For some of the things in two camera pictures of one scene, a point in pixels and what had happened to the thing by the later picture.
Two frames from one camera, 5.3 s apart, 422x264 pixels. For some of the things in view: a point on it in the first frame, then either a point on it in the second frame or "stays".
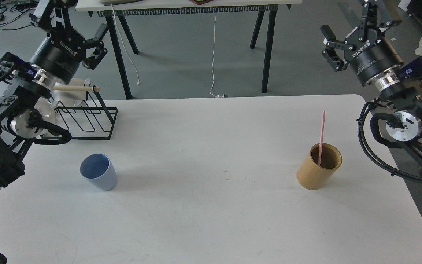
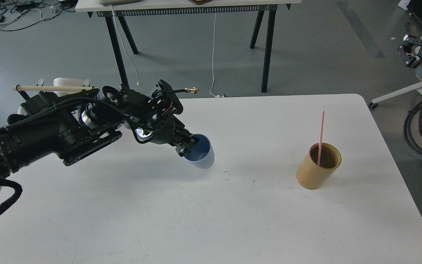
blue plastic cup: (98, 169) to (202, 155)
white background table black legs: (107, 8) stays
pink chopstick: (322, 138) stays
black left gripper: (58, 56) to (168, 129)
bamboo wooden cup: (311, 176) stays
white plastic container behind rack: (70, 98) stays
